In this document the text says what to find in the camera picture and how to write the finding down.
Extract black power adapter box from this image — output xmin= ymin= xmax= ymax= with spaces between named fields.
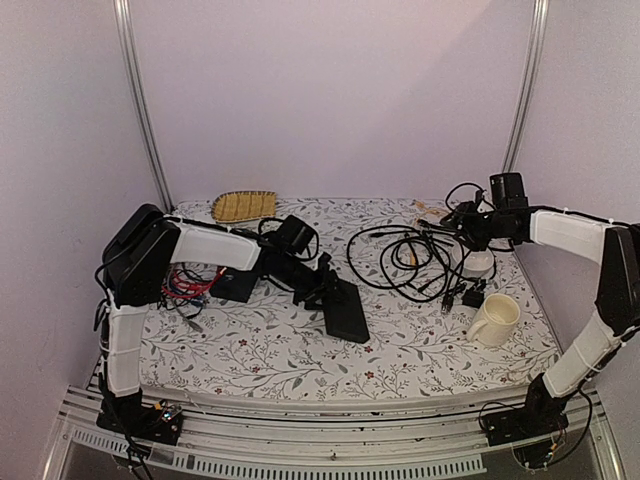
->
xmin=209 ymin=270 xmax=258 ymax=303

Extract cream ceramic mug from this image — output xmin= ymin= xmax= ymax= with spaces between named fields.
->
xmin=466 ymin=293 xmax=521 ymax=347

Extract white ceramic bowl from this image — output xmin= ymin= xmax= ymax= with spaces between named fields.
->
xmin=450 ymin=245 xmax=495 ymax=278

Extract white floral table mat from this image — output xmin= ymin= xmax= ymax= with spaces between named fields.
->
xmin=138 ymin=199 xmax=560 ymax=402

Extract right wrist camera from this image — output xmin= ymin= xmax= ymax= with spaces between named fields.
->
xmin=489 ymin=172 xmax=529 ymax=210

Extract black network switch box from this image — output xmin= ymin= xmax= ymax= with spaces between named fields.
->
xmin=322 ymin=280 xmax=370 ymax=344

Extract left aluminium frame post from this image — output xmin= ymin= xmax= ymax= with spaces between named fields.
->
xmin=113 ymin=0 xmax=174 ymax=211

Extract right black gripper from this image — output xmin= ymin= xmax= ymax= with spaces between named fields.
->
xmin=441 ymin=201 xmax=508 ymax=251

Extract aluminium front rail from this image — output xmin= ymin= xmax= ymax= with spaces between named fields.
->
xmin=43 ymin=386 xmax=627 ymax=479

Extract woven bamboo tray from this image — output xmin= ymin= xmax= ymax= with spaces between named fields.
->
xmin=211 ymin=191 xmax=277 ymax=224

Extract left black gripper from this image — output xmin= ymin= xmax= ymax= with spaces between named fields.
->
xmin=277 ymin=253 xmax=351 ymax=310

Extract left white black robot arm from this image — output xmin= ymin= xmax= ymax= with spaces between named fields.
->
xmin=94 ymin=204 xmax=360 ymax=445

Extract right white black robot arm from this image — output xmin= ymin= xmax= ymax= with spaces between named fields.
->
xmin=441 ymin=200 xmax=639 ymax=446

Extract red and blue wire bundle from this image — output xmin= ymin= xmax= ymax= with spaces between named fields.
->
xmin=158 ymin=264 xmax=226 ymax=314

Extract aluminium frame post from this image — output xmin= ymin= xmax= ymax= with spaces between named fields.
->
xmin=502 ymin=0 xmax=550 ymax=173
xmin=113 ymin=0 xmax=174 ymax=211

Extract black plug adapter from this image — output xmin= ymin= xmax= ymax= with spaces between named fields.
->
xmin=461 ymin=279 xmax=486 ymax=309

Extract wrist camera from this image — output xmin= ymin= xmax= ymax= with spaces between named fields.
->
xmin=274 ymin=215 xmax=319 ymax=261
xmin=489 ymin=172 xmax=529 ymax=210

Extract black cable tangle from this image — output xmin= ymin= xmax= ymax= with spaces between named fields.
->
xmin=347 ymin=182 xmax=499 ymax=314

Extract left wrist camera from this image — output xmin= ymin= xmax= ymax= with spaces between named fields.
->
xmin=274 ymin=215 xmax=319 ymax=261

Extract right aluminium frame post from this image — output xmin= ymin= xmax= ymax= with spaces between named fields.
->
xmin=502 ymin=0 xmax=550 ymax=173

